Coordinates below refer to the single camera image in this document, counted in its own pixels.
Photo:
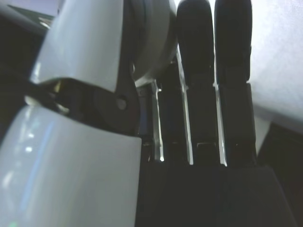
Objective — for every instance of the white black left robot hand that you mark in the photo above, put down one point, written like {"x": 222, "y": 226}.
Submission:
{"x": 71, "y": 177}

